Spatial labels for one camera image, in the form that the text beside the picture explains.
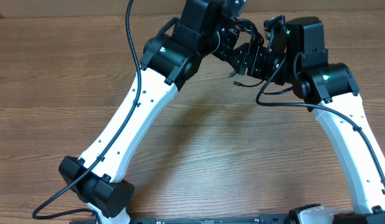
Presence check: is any black thin USB cable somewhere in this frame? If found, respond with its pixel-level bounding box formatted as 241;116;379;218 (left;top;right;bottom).
232;79;265;88

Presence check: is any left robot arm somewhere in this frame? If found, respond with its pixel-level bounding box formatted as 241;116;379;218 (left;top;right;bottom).
59;1;244;223

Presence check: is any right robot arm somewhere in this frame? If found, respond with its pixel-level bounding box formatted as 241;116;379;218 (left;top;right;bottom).
249;16;385;223

